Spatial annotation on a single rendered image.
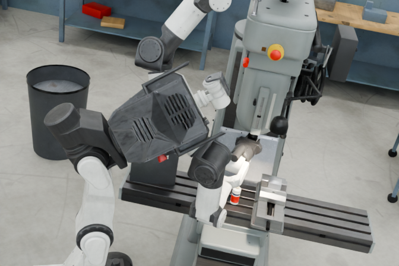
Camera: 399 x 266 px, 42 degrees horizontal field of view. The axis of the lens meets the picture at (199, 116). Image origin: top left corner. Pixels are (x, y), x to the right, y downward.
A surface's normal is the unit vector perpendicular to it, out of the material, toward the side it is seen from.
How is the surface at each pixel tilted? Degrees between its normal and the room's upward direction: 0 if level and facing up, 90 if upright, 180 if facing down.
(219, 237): 0
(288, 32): 90
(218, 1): 88
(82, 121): 12
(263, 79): 90
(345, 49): 90
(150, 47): 69
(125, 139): 75
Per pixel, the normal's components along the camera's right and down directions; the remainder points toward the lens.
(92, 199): 0.07, 0.82
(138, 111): -0.24, 0.18
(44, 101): -0.27, 0.50
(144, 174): 0.02, 0.50
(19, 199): 0.15, -0.86
